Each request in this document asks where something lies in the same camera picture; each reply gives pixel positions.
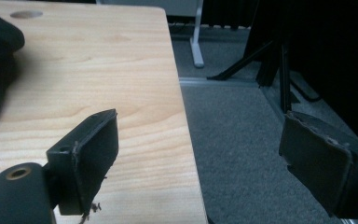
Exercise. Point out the black tripod stand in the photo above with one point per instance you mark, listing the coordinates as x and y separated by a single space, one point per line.
273 62

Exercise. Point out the dark curtain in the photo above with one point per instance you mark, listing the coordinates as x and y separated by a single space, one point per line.
329 46

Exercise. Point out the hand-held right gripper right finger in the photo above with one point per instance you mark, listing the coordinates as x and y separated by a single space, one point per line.
320 168

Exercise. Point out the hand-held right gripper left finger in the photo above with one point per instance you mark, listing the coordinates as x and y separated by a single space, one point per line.
90 161

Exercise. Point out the white table leg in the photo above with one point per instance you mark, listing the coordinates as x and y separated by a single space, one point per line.
196 37

